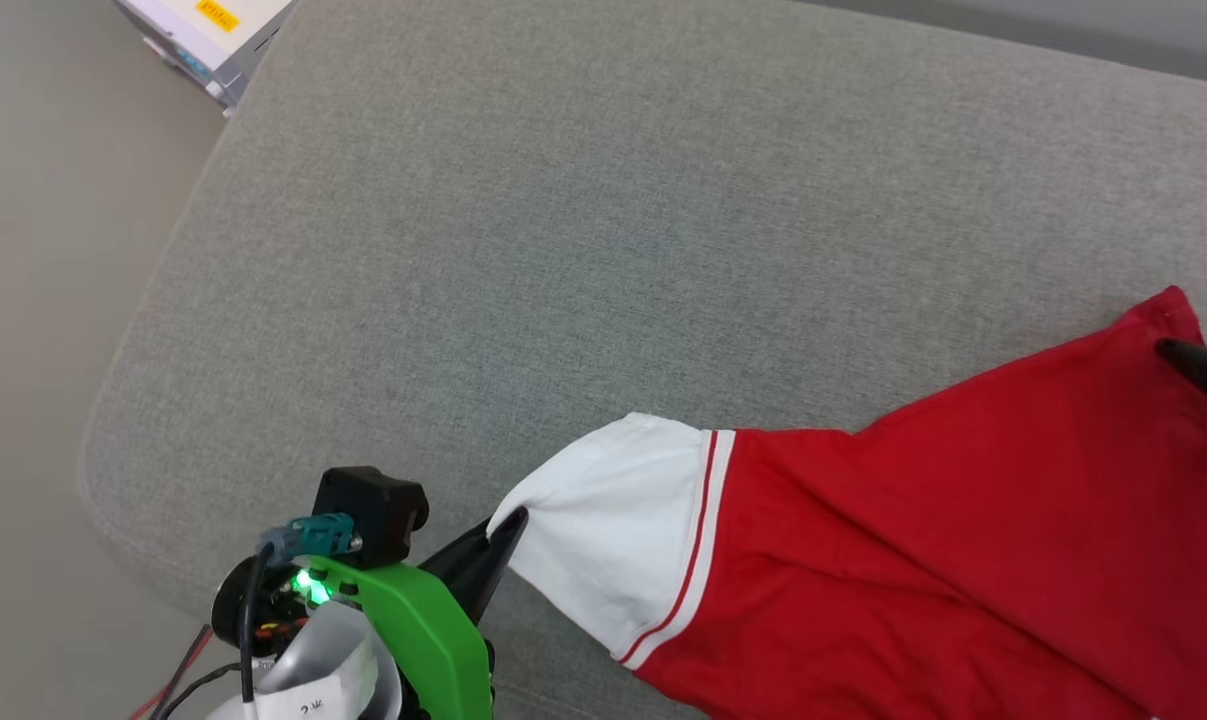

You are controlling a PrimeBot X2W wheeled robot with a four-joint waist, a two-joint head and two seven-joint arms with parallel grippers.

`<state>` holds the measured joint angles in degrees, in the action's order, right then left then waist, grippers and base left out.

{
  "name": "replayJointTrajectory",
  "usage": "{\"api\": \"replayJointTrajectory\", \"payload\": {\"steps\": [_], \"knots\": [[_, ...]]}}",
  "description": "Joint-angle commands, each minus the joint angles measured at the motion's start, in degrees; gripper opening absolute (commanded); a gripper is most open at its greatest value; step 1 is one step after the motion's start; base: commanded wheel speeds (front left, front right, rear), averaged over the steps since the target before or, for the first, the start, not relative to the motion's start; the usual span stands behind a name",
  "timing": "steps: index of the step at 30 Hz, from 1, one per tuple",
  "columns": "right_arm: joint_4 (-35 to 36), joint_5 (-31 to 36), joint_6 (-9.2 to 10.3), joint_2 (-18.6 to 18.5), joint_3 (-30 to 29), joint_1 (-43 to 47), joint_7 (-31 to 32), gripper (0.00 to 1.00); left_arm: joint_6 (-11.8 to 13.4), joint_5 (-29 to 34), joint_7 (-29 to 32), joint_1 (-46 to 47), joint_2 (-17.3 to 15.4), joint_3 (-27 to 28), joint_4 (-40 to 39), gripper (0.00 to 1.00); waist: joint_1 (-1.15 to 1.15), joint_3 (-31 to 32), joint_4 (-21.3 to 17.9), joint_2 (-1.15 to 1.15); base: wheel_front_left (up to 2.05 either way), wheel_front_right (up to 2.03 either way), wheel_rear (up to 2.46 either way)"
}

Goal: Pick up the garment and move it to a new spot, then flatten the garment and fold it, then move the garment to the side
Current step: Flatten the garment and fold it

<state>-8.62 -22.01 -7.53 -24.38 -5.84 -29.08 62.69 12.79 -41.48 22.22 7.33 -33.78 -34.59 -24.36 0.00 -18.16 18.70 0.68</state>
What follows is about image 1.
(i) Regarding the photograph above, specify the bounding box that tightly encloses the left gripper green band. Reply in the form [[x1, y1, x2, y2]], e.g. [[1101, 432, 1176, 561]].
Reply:
[[210, 506, 530, 720]]

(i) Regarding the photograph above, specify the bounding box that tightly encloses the red and white garment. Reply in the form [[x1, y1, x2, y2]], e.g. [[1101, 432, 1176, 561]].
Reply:
[[485, 285, 1207, 720]]

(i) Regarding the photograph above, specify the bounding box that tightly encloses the white power supply box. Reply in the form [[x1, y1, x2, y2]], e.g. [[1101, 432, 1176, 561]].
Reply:
[[113, 0, 300, 118]]

